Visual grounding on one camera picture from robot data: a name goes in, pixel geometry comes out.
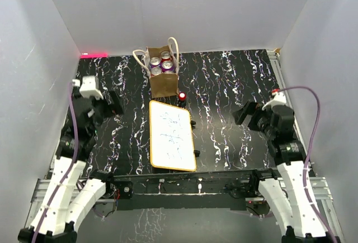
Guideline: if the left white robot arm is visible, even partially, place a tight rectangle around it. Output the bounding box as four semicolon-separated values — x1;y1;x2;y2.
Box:
17;90;124;242

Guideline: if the white dry-erase board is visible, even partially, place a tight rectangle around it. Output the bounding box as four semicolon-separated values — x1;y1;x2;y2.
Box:
149;101;196;172

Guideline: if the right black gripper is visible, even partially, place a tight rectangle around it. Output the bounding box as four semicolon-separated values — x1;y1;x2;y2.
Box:
233;99;275;138

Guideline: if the brown canvas bag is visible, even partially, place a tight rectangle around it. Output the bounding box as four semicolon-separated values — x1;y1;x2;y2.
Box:
132;37;180;98

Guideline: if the purple fanta can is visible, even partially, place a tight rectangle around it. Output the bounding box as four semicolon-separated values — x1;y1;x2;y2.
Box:
164;70;176;74

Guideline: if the pink tape strip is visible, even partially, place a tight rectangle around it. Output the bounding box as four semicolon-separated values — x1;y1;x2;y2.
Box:
80;53;108;59

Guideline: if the purple can back left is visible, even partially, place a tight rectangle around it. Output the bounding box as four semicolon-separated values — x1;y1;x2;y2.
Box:
149;57;161;69

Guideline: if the purple can middle right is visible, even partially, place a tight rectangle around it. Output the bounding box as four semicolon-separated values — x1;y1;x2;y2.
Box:
161;60;175;72

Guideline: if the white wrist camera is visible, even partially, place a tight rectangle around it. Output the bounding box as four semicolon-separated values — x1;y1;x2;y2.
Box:
72;75;103;100
262;89;287;111

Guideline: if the red can back right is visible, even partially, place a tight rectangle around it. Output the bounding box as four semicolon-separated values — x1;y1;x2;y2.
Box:
161;51;172;62

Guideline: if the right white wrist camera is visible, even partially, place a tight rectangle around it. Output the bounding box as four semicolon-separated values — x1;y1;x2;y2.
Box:
262;89;287;111

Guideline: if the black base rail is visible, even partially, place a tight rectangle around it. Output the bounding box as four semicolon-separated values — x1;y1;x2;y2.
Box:
98;169;280;211

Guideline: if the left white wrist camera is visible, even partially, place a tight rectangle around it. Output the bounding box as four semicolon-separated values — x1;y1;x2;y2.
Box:
72;75;103;100

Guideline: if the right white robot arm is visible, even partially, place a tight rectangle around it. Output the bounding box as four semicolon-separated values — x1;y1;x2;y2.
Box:
233;101;340;242

